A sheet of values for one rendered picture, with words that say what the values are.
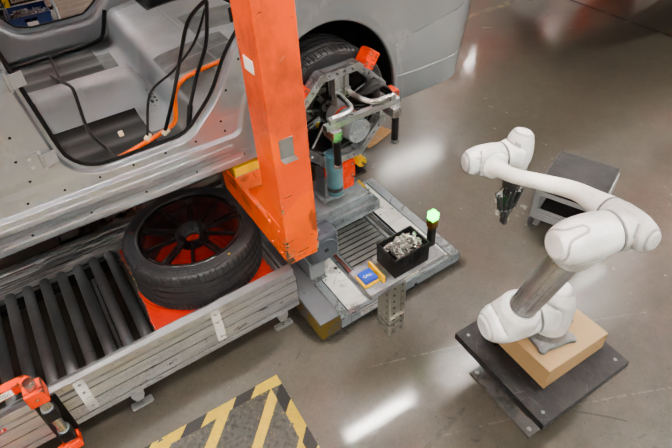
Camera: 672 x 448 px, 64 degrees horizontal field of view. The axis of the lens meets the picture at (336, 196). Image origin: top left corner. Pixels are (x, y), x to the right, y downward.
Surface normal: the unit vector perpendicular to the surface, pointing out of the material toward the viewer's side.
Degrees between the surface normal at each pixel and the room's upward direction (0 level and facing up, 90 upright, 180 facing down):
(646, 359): 0
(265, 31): 90
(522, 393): 0
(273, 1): 90
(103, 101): 55
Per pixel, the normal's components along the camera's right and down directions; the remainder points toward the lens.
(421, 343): -0.05, -0.76
